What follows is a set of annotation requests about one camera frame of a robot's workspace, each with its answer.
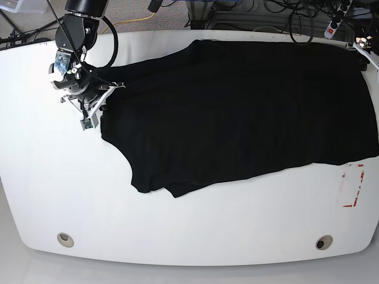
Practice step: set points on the table cable grommet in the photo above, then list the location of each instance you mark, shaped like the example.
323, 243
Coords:
65, 240
324, 242

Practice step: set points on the red tape rectangle marking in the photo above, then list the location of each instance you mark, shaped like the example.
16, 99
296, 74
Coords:
351, 183

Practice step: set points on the clear plastic storage box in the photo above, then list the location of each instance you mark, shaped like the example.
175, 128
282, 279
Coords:
24, 6

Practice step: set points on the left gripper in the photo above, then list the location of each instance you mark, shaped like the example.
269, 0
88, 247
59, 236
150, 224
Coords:
361, 45

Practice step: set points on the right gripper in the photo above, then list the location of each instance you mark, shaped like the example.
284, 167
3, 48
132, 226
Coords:
81, 81

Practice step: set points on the left table cable grommet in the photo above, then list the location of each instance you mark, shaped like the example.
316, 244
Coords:
65, 240

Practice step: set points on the black tripod stand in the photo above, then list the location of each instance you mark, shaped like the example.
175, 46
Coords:
18, 37

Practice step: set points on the black T-shirt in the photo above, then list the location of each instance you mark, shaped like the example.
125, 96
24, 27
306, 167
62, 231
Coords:
221, 111

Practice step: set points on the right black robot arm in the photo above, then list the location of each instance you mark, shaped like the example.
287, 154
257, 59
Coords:
76, 35

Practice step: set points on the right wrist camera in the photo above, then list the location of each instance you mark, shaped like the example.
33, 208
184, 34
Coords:
89, 122

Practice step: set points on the right table cable grommet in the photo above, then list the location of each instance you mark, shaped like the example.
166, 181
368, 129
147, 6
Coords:
324, 242

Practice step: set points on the white power strip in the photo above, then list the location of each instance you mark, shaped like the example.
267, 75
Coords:
338, 15

